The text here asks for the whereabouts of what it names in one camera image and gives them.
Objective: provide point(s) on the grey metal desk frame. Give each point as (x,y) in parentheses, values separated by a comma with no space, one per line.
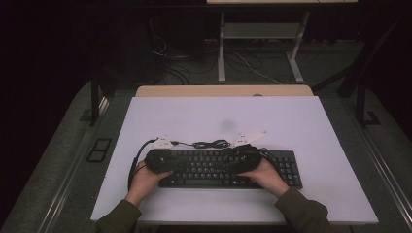
(262,30)

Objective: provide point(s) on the black upright metal stand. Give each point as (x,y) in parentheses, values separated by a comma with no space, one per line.
(94,103)

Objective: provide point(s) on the wooden table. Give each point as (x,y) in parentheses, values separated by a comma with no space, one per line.
(223,91)

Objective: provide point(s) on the white table board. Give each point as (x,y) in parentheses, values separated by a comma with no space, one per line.
(226,113)

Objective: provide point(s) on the person's right hand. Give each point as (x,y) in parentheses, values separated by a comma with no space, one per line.
(267,178)

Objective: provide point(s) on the black slanted stand leg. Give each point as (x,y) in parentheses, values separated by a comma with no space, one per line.
(356,68)

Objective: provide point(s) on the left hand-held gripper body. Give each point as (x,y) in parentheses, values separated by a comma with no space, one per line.
(158,160)

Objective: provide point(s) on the black floor socket frame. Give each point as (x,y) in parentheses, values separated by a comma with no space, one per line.
(99,150)

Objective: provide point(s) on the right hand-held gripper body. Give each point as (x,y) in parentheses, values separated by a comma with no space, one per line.
(247,158)

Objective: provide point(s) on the black metal stand with foot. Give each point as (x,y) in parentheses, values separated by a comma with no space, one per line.
(362,106)

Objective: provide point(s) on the aluminium rail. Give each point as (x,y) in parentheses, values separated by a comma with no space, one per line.
(385,174)
(69,181)

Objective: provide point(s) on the black computer keyboard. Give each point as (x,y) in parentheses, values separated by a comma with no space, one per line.
(210,170)

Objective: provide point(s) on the person's left hand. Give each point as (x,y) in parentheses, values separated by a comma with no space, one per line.
(145,186)

